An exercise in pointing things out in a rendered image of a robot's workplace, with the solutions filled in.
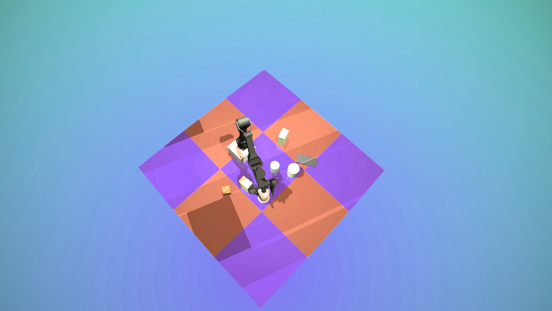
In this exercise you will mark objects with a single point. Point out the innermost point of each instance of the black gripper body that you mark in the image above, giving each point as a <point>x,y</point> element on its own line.
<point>254,190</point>

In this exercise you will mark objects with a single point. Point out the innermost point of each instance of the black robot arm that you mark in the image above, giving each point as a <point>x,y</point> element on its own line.
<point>244,140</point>

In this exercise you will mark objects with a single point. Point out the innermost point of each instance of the translucent grey cylinder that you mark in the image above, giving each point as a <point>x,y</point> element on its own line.
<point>274,167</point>

